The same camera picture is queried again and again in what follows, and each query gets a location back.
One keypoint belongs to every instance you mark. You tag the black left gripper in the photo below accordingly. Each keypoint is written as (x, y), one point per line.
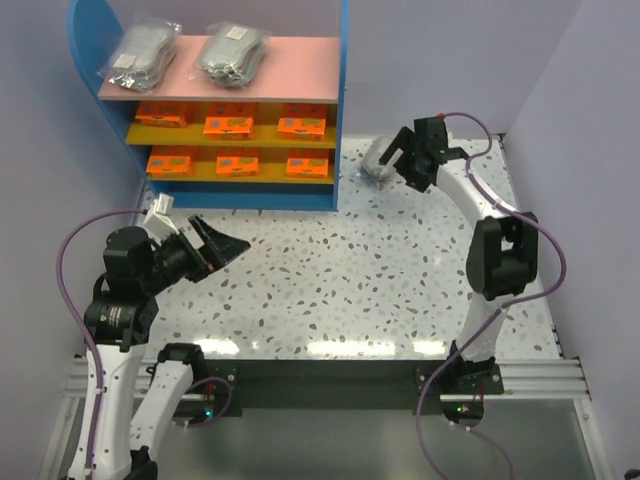
(201, 251)

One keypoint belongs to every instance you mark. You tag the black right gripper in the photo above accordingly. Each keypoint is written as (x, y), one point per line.
(413, 163)

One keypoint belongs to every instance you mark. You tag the silver sponge pack top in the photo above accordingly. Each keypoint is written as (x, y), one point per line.
(371, 170)

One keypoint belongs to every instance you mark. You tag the silver sponge pack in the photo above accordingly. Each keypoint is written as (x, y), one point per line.
(141, 59)
(371, 170)
(231, 55)

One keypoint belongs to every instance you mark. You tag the orange sponge box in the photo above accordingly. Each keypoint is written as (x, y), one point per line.
(171, 161)
(169, 114)
(230, 121)
(308, 163)
(237, 161)

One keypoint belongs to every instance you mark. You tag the orange sponge box hidden lowest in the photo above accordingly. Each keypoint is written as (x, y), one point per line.
(301, 121)

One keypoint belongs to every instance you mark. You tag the orange sponge box bottom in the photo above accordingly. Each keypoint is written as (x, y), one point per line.
(230, 121)

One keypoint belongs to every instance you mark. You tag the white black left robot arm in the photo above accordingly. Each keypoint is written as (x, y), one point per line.
(120, 439)

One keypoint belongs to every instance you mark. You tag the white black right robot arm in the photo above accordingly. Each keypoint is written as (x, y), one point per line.
(502, 258)

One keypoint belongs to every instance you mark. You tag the orange sponge box on shelf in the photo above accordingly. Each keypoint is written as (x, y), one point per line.
(171, 161)

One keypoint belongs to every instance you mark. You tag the blue pink yellow shelf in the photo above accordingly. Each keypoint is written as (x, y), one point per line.
(294, 70)

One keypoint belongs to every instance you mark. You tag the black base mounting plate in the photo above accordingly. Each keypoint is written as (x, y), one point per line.
(231, 387)

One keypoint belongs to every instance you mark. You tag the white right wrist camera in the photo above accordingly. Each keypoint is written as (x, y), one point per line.
(442, 132)

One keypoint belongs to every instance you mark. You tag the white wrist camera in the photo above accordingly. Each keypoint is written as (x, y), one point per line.
(159, 212)
(442, 132)

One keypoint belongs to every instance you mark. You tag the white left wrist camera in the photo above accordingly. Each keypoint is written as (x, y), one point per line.
(159, 212)

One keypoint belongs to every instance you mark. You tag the aluminium frame rail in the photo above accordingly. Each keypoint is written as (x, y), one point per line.
(556, 379)

